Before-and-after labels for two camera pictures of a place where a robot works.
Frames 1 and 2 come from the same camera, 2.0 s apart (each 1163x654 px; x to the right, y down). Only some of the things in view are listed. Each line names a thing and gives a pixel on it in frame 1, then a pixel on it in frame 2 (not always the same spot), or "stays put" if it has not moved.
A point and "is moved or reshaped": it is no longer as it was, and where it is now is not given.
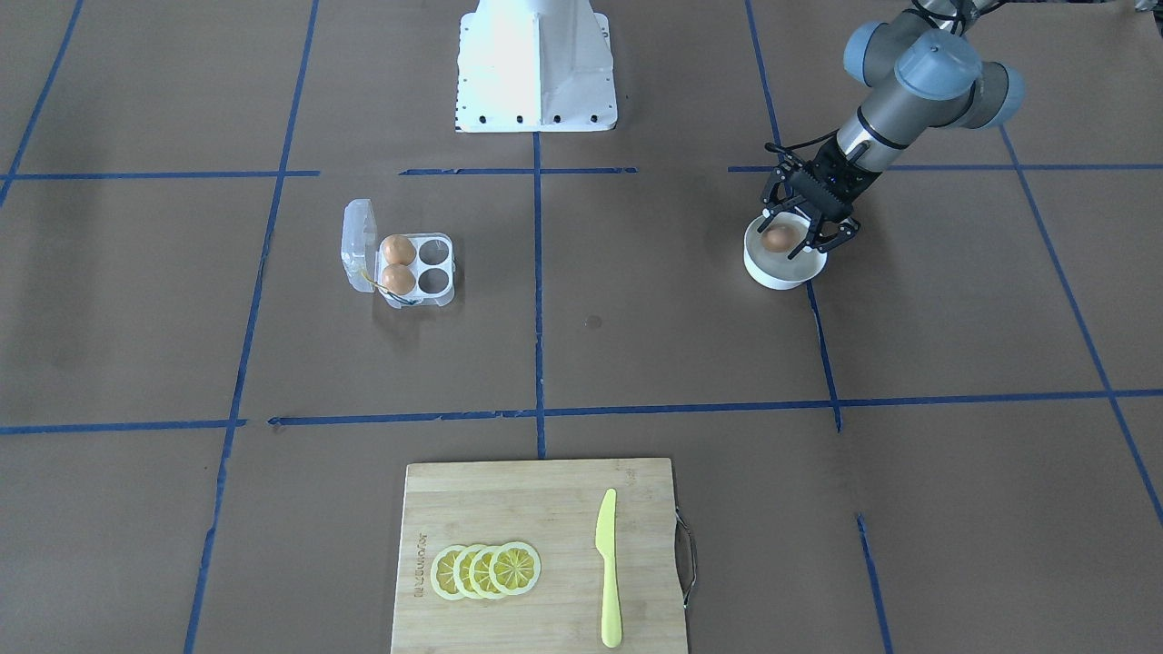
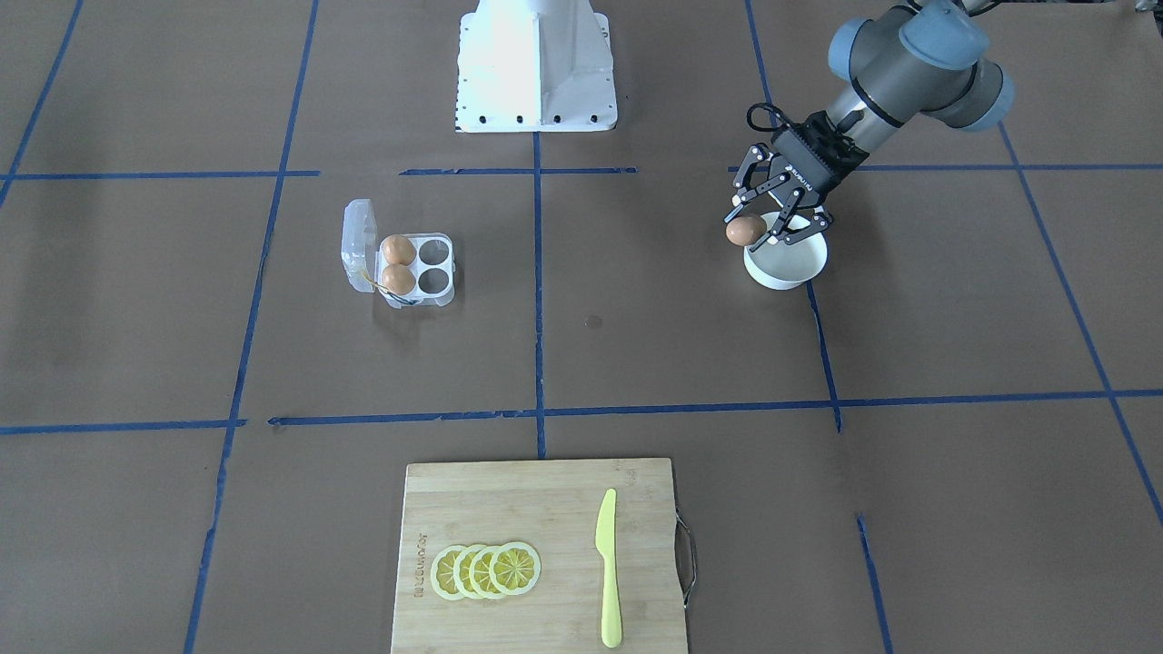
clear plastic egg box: [362, 260] stays put
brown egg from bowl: [779, 239] is moved or reshaped
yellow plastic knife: [605, 541] stays put
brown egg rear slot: [398, 249] stays put
